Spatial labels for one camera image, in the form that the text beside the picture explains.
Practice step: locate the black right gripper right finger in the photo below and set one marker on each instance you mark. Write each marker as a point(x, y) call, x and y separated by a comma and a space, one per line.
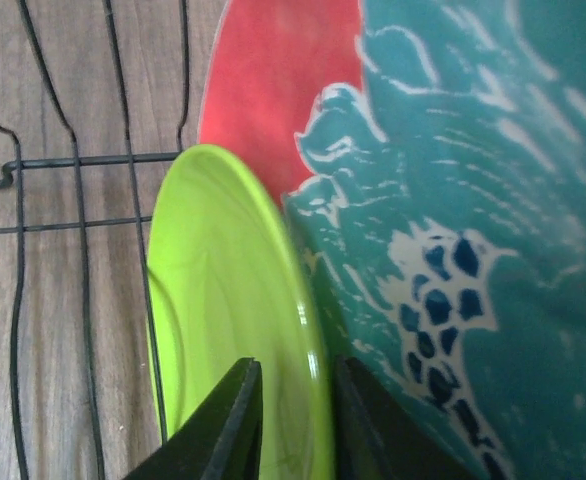
point(375, 438)

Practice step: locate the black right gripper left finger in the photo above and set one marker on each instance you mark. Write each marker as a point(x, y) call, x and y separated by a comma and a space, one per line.
point(222, 438)

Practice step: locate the lime green plate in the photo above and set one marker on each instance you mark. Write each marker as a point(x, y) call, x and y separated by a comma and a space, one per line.
point(226, 283)

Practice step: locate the red and teal plate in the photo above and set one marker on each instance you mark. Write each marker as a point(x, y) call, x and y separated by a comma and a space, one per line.
point(430, 157)

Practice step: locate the black wire dish rack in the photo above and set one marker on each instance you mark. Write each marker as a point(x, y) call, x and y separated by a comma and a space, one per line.
point(12, 176)

